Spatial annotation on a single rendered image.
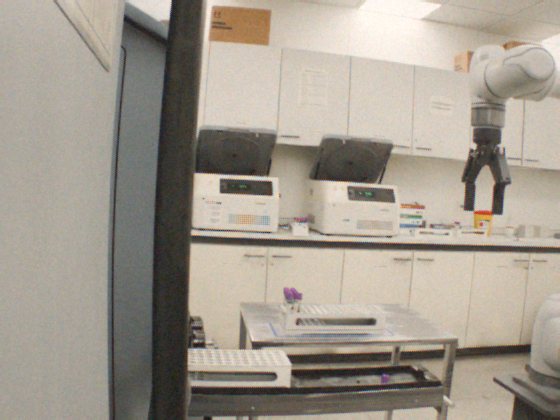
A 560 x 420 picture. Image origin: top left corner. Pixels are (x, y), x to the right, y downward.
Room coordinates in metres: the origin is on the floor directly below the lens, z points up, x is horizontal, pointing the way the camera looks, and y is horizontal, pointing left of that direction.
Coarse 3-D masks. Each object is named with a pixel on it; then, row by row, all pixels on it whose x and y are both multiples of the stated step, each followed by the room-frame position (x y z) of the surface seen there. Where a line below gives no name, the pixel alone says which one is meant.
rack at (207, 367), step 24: (192, 360) 1.02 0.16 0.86; (216, 360) 1.04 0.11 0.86; (240, 360) 1.04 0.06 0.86; (264, 360) 1.06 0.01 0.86; (288, 360) 1.06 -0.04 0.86; (192, 384) 0.99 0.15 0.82; (216, 384) 1.00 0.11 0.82; (240, 384) 1.01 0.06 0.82; (264, 384) 1.02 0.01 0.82; (288, 384) 1.03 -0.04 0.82
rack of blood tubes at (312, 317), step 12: (312, 312) 1.44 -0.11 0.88; (324, 312) 1.44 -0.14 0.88; (336, 312) 1.45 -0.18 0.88; (348, 312) 1.45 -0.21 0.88; (360, 312) 1.46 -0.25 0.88; (372, 312) 1.47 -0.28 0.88; (384, 312) 1.46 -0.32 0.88; (288, 324) 1.41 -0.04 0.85; (300, 324) 1.43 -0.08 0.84; (312, 324) 1.44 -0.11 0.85; (324, 324) 1.44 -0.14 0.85; (336, 324) 1.52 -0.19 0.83; (348, 324) 1.53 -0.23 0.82; (360, 324) 1.53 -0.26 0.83; (372, 324) 1.53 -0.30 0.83; (384, 324) 1.45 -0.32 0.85
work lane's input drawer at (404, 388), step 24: (312, 384) 1.08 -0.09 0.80; (336, 384) 1.09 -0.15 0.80; (360, 384) 1.09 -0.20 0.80; (384, 384) 1.06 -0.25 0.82; (408, 384) 1.07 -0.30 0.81; (432, 384) 1.08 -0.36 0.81; (192, 408) 0.98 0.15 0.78; (216, 408) 0.98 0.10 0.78; (240, 408) 0.99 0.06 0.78; (264, 408) 1.00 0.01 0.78; (288, 408) 1.01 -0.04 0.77; (312, 408) 1.02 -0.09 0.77; (336, 408) 1.03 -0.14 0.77; (360, 408) 1.04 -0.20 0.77; (384, 408) 1.05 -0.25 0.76; (408, 408) 1.06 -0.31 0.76
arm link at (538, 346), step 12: (552, 300) 1.31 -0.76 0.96; (540, 312) 1.33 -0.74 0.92; (552, 312) 1.28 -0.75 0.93; (540, 324) 1.31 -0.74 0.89; (552, 324) 1.27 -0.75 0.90; (540, 336) 1.31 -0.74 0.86; (552, 336) 1.25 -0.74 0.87; (540, 348) 1.30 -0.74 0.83; (552, 348) 1.25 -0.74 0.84; (540, 360) 1.30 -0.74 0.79; (552, 360) 1.25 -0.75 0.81; (540, 372) 1.29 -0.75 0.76; (552, 372) 1.27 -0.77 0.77
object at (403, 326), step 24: (240, 312) 1.76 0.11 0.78; (264, 312) 1.65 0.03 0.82; (408, 312) 1.72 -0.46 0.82; (240, 336) 1.75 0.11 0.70; (264, 336) 1.38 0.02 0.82; (288, 336) 1.39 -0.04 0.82; (312, 336) 1.40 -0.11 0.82; (336, 336) 1.41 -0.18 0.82; (360, 336) 1.42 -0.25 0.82; (384, 336) 1.42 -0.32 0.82; (408, 336) 1.43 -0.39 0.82; (432, 336) 1.43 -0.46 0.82
